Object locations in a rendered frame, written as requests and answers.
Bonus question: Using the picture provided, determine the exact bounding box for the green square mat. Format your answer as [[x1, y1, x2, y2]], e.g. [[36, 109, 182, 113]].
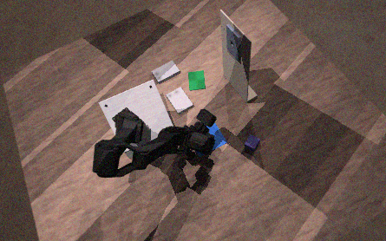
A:
[[188, 70, 206, 90]]

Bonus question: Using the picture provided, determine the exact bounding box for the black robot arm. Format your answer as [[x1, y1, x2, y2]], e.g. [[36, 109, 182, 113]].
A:
[[92, 107, 215, 178]]

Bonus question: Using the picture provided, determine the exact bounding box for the purple cube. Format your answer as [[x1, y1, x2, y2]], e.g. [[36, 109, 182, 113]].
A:
[[245, 134, 260, 152]]

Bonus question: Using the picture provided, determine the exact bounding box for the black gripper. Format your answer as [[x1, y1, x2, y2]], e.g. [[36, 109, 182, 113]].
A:
[[180, 109, 217, 160]]

